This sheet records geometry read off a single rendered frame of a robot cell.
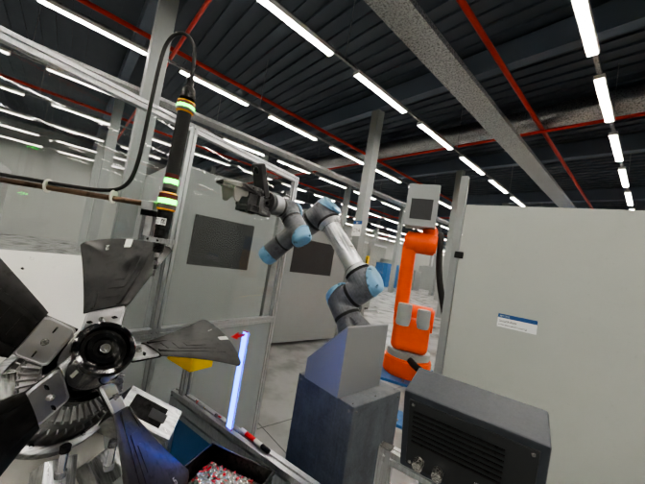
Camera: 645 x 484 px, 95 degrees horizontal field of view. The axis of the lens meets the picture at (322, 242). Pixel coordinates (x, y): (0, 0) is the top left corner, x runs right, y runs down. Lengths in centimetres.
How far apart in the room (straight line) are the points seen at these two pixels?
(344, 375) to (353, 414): 12
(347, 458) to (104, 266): 97
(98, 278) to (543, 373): 216
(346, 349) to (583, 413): 149
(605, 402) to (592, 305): 49
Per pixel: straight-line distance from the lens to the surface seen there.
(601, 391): 227
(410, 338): 445
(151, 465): 84
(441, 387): 78
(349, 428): 119
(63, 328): 84
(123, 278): 94
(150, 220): 85
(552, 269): 219
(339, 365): 116
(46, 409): 84
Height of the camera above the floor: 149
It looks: 3 degrees up
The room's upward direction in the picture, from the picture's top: 9 degrees clockwise
